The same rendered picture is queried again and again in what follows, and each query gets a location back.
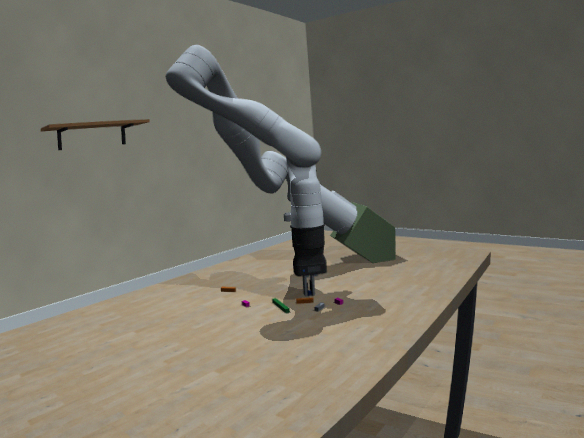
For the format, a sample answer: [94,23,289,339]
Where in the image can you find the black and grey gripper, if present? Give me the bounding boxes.
[284,203,327,296]

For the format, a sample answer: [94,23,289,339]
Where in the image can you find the green rod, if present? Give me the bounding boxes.
[272,298,290,313]

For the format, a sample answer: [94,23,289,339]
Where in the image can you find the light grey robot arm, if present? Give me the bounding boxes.
[166,45,357,234]

